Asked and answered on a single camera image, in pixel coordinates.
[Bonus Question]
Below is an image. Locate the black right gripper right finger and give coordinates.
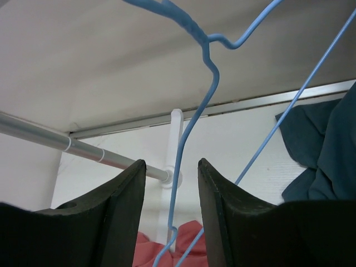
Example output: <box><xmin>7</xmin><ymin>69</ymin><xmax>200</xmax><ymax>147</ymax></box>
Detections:
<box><xmin>198</xmin><ymin>159</ymin><xmax>355</xmax><ymax>266</ymax></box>

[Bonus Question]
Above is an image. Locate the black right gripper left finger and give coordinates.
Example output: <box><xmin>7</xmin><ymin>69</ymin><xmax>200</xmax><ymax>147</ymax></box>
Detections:
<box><xmin>1</xmin><ymin>160</ymin><xmax>146</xmax><ymax>266</ymax></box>

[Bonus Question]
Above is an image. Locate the red t shirt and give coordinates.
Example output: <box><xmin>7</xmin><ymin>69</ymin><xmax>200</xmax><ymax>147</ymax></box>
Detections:
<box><xmin>132</xmin><ymin>220</ymin><xmax>208</xmax><ymax>267</ymax></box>

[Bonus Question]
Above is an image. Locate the light blue wire hanger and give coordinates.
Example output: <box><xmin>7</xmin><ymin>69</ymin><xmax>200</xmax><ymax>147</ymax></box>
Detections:
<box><xmin>127</xmin><ymin>1</ymin><xmax>355</xmax><ymax>266</ymax></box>

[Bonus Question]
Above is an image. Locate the teal t shirt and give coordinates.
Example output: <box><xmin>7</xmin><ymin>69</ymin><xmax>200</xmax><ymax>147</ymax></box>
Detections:
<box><xmin>279</xmin><ymin>86</ymin><xmax>355</xmax><ymax>202</ymax></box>

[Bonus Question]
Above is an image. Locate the white clothes rack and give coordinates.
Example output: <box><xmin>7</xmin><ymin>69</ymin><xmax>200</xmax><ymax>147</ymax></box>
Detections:
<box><xmin>1</xmin><ymin>109</ymin><xmax>184</xmax><ymax>248</ymax></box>

